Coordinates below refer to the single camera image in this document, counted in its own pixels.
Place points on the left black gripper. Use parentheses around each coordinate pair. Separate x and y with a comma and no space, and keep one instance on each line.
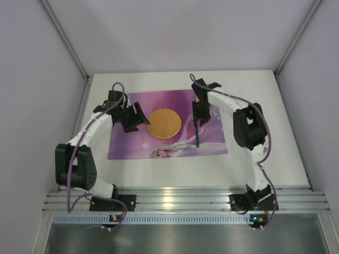
(131,117)

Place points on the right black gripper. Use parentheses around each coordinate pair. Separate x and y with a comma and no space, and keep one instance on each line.
(200,116)

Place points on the round orange woven plate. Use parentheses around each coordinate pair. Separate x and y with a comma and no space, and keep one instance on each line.
(164,124)

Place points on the metal spoon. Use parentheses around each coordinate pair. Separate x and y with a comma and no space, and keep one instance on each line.
(196,126)

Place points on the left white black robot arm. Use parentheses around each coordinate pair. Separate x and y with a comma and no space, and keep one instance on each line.
(74,162)

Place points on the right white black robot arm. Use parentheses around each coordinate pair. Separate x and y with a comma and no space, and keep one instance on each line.
(250,131)

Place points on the metal fork teal handle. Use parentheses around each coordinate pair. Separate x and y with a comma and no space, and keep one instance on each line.
(266,147)

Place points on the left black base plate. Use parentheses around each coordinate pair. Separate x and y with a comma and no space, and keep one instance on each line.
(100,205)

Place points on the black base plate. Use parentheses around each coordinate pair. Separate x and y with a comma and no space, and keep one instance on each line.
(242,203)
(100,205)

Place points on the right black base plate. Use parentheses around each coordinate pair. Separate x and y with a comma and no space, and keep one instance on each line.
(242,203)

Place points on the perforated grey cable duct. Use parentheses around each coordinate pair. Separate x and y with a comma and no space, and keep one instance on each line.
(157,219)

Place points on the aluminium mounting rail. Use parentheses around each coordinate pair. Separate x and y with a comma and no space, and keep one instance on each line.
(216,199)

